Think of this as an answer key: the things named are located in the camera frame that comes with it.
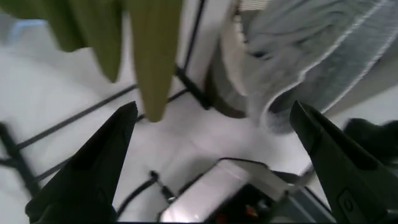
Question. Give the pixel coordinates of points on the white laundry basket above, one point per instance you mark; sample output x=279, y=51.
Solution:
x=224, y=93

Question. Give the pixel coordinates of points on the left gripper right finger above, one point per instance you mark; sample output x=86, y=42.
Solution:
x=351, y=177

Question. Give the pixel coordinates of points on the white curtain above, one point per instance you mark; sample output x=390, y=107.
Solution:
x=21, y=28

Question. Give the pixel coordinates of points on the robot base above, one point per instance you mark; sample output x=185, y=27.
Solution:
x=211, y=193

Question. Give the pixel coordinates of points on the black clothes rack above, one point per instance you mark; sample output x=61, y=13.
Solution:
x=192, y=88

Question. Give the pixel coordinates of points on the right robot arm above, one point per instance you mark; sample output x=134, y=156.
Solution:
x=373, y=137

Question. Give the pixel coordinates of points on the green t-shirt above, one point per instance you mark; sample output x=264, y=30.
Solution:
x=155, y=46

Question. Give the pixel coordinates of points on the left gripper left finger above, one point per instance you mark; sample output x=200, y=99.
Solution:
x=84, y=180

